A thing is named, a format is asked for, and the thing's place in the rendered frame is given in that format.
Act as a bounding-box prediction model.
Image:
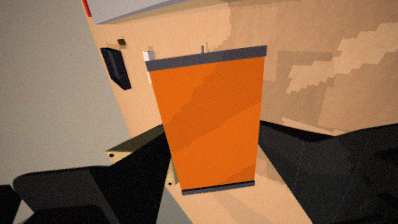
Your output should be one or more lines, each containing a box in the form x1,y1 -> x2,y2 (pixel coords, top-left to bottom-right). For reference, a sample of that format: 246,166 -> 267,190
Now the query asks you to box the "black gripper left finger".
12,132 -> 171,224

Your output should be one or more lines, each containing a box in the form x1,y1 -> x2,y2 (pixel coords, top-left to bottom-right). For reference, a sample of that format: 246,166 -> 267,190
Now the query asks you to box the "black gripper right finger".
257,120 -> 398,224

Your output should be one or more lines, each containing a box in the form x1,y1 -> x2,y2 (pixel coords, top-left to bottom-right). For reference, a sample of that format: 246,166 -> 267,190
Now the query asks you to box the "grey panel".
87,0 -> 242,25

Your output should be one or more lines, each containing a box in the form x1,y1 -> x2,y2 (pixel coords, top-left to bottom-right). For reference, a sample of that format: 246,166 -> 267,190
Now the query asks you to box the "red flat slab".
82,0 -> 92,17

